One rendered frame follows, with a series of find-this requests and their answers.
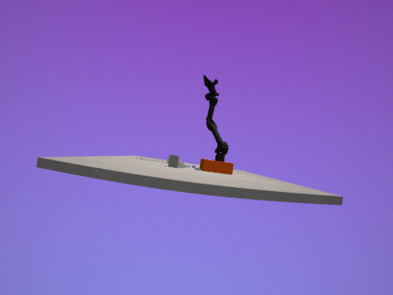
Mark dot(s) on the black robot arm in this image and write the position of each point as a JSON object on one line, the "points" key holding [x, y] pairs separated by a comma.
{"points": [[221, 145]]}

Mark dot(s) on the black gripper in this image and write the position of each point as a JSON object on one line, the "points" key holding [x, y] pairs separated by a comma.
{"points": [[208, 84]]}

